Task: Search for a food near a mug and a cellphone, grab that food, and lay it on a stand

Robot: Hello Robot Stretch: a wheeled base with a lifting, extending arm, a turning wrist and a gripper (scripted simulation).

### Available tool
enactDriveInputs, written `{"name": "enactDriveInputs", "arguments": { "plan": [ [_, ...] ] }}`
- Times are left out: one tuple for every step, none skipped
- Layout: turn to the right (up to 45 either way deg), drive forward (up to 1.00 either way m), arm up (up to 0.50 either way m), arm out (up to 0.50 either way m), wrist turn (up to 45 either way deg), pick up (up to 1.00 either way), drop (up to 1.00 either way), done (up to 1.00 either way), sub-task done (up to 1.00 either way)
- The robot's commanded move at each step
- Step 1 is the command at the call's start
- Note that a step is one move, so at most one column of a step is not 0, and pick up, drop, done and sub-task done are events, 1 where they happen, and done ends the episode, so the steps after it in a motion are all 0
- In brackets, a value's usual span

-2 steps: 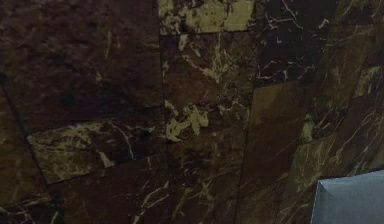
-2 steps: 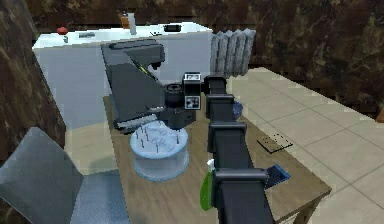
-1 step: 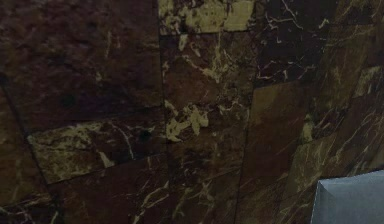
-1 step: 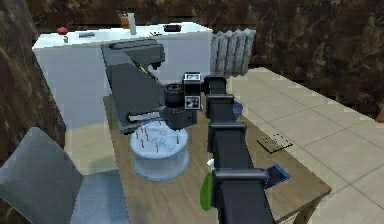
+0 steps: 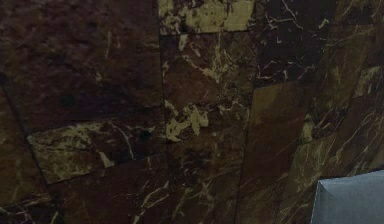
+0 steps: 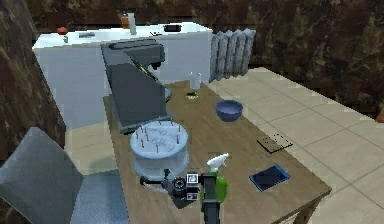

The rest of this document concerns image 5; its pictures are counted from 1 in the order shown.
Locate grey-blue cabinet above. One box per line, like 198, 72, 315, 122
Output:
310, 170, 384, 224

